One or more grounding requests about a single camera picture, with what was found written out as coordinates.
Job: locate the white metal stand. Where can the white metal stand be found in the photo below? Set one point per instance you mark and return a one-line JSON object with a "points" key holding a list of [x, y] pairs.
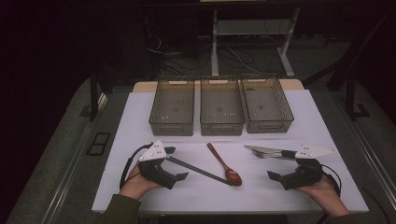
{"points": [[214, 46]]}

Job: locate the black metal post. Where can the black metal post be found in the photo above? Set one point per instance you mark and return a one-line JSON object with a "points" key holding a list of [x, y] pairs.
{"points": [[93, 96]]}

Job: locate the dark grey chopstick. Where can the dark grey chopstick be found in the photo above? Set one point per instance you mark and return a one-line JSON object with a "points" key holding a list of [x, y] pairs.
{"points": [[199, 169], [199, 172]]}

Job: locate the brown wooden spoon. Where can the brown wooden spoon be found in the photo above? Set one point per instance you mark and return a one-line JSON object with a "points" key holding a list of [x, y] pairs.
{"points": [[233, 178]]}

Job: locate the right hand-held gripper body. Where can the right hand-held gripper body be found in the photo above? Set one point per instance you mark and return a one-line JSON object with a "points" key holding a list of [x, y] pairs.
{"points": [[306, 174]]}

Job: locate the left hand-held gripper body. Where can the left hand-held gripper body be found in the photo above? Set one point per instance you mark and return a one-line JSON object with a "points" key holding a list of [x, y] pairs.
{"points": [[154, 153]]}

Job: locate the person's right hand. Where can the person's right hand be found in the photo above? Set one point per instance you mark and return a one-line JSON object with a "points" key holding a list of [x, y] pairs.
{"points": [[325, 191]]}

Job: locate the person's left hand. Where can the person's left hand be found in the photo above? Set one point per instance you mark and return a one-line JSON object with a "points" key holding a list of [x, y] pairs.
{"points": [[137, 185]]}

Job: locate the smoky transparent plastic bin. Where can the smoky transparent plastic bin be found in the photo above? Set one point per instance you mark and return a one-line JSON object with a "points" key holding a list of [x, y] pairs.
{"points": [[266, 105], [172, 109], [221, 109]]}

